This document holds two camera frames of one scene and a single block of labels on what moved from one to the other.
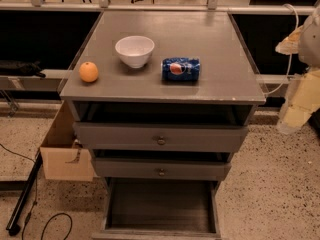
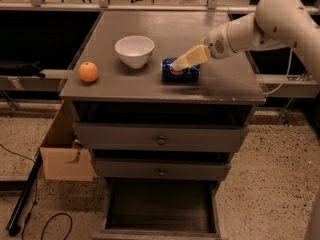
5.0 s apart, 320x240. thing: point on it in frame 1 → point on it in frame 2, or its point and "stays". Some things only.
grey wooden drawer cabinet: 162,101 stays
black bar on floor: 12,224 stays
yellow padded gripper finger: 302,99 → 217,44
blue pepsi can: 181,69 stays
